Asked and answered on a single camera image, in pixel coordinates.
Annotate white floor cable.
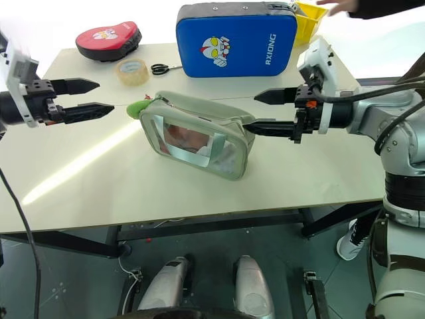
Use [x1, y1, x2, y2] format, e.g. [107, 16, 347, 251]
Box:
[118, 255, 143, 302]

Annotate black metal table frame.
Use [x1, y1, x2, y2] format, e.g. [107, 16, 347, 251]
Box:
[0, 198, 386, 261]

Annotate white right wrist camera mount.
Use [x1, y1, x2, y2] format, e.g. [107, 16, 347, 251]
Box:
[297, 36, 337, 134]

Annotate black floor stand bracket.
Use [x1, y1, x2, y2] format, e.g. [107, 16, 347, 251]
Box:
[303, 270, 337, 319]

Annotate green plush zipper charm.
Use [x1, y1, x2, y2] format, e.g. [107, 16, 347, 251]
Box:
[126, 94, 155, 120]

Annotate white sneaker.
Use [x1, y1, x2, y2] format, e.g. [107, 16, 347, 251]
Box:
[336, 218, 369, 262]

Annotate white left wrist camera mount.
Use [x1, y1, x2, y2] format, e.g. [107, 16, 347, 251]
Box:
[0, 28, 41, 129]

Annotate red black punch mitt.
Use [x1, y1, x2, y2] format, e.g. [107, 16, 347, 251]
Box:
[75, 21, 143, 64]

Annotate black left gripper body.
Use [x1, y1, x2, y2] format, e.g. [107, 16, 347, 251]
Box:
[24, 78, 67, 127]

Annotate black handled scissors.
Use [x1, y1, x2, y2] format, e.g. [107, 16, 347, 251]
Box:
[150, 62, 184, 76]

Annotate transparent green-trimmed pouch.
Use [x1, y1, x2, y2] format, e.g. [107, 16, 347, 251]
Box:
[138, 90, 256, 182]

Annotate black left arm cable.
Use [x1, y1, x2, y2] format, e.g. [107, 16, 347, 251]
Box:
[0, 165, 51, 319]

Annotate silver robot leg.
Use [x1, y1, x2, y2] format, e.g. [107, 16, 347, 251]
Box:
[231, 254, 276, 319]
[136, 255, 193, 313]

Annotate person's bare hand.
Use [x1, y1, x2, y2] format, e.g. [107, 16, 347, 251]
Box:
[316, 0, 359, 17]

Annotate clear packing tape roll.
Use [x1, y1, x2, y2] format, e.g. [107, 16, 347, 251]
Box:
[116, 58, 150, 87]

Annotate blue cartoon kick pad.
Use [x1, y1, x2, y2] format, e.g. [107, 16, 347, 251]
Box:
[175, 1, 299, 79]

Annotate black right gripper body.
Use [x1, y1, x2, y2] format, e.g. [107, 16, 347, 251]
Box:
[291, 84, 323, 145]

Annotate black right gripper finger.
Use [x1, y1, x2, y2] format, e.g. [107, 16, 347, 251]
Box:
[243, 119, 297, 138]
[253, 86, 299, 105]

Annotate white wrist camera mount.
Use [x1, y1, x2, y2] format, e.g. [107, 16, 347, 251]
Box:
[297, 36, 337, 134]
[0, 28, 41, 129]

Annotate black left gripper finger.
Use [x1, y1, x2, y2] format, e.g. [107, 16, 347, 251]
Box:
[49, 78, 101, 96]
[62, 102, 116, 125]

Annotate yellow plastic bin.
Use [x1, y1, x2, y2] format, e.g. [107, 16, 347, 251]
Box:
[293, 0, 330, 45]

